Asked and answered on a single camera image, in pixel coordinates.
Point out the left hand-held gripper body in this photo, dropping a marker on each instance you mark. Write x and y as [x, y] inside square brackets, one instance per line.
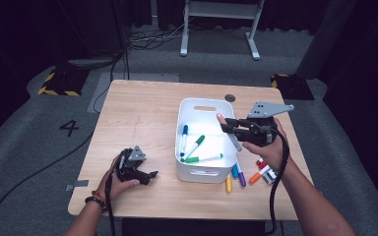
[128, 167]

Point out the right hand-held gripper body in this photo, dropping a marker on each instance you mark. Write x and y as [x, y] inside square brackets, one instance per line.
[259, 134]

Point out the pink marker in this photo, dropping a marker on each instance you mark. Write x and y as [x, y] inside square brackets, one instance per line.
[221, 118]

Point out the white plastic storage bin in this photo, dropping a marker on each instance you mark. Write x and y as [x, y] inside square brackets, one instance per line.
[210, 126]

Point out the dark red marker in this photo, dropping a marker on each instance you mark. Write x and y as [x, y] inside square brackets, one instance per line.
[260, 161]

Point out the bright red marker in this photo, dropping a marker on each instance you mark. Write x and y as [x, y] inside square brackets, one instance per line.
[263, 165]

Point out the dark green marker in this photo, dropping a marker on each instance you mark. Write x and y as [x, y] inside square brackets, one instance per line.
[201, 139]

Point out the light blue marker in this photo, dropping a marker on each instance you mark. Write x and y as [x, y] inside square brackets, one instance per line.
[235, 172]

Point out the light green marker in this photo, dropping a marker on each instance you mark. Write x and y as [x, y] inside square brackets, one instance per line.
[192, 159]

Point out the orange marker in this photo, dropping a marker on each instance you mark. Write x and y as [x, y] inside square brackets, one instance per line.
[255, 178]

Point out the white toy car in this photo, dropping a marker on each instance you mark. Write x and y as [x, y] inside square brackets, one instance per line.
[269, 177]

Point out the dark blue marker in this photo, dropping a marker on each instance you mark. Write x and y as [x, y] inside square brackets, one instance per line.
[185, 129]

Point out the purple marker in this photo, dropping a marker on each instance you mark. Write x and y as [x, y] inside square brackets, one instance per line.
[242, 179]

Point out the yellow marker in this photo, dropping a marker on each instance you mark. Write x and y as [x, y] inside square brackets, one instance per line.
[228, 187]

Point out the person's left hand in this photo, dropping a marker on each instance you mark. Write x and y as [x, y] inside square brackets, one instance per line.
[118, 188]

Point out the person's right hand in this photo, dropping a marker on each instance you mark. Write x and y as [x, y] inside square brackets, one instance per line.
[274, 154]

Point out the grey round table grommet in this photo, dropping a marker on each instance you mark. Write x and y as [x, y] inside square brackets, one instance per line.
[230, 98]

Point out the grey tape piece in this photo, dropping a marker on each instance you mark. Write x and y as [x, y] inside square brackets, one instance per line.
[77, 185]

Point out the black yellow striped base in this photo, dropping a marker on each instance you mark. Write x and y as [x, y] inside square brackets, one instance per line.
[292, 88]
[65, 82]

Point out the black stand pole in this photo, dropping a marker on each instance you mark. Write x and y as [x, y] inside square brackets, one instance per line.
[127, 65]

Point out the grey pillar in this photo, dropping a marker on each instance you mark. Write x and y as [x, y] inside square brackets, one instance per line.
[328, 39]

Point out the white metal desk frame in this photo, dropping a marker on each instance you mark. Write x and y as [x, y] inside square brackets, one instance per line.
[184, 39]

